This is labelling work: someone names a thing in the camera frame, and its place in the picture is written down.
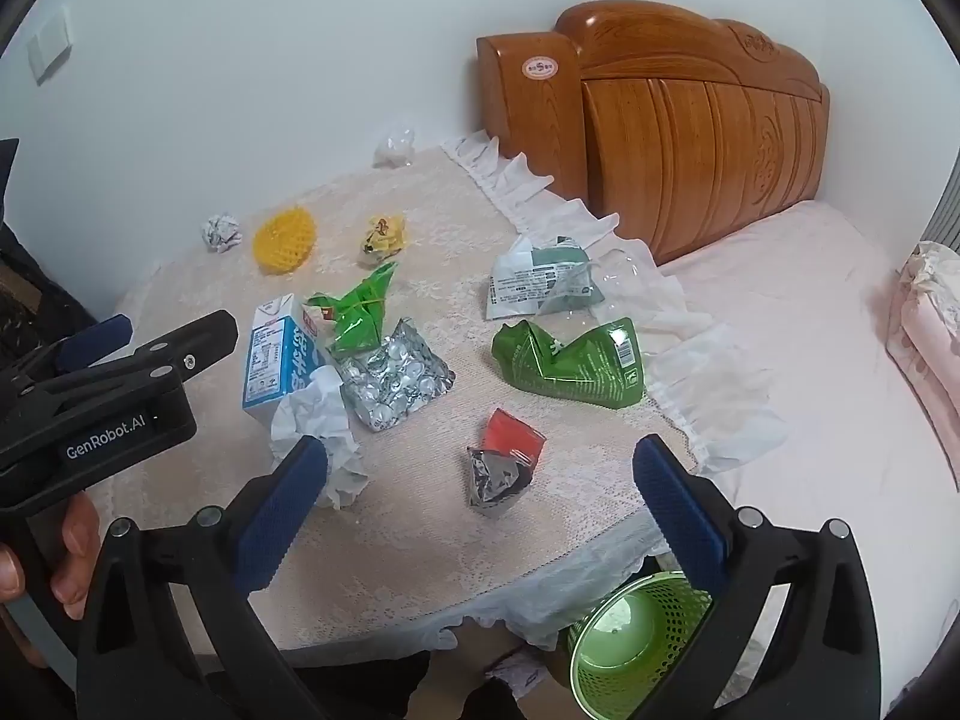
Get crumpled printed paper ball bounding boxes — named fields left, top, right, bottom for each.
left=200, top=213, right=242, bottom=254

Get large green snack bag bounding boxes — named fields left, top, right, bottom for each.
left=491, top=317, right=646, bottom=410

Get crumpled clear plastic bag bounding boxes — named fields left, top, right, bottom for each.
left=373, top=124, right=415, bottom=169

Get white green paper package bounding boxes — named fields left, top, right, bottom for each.
left=485, top=236, right=604, bottom=320

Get blue white milk carton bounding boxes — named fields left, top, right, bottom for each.
left=242, top=293, right=325, bottom=416

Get yellow foam fruit net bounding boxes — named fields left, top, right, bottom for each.
left=252, top=206, right=317, bottom=275

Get radiator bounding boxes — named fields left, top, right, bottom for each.
left=923, top=160, right=960, bottom=252

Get crumpled white tissue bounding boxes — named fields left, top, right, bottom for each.
left=270, top=364, right=370, bottom=511

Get white wall switch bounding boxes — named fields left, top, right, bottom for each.
left=28, top=8, right=73, bottom=85

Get lace tablecloth with ruffle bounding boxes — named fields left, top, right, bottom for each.
left=122, top=138, right=786, bottom=663

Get person's left hand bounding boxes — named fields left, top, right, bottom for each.
left=0, top=493, right=101, bottom=621

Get wooden bed headboard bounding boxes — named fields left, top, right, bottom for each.
left=477, top=0, right=830, bottom=263

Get folded pink blanket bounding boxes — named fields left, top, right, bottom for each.
left=887, top=241, right=958, bottom=452

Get green snack bag rubber band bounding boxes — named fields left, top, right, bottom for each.
left=306, top=262, right=397, bottom=361

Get green plastic waste basket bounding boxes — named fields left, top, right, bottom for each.
left=568, top=571, right=711, bottom=720

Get red silver foil wrapper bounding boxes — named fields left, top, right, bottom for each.
left=467, top=408, right=547, bottom=517

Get clear plastic bottle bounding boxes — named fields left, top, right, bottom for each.
left=586, top=249, right=661, bottom=323

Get yellow candy wrapper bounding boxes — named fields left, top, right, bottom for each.
left=361, top=215, right=407, bottom=265

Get silver blister pack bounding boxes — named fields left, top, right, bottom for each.
left=338, top=319, right=455, bottom=433

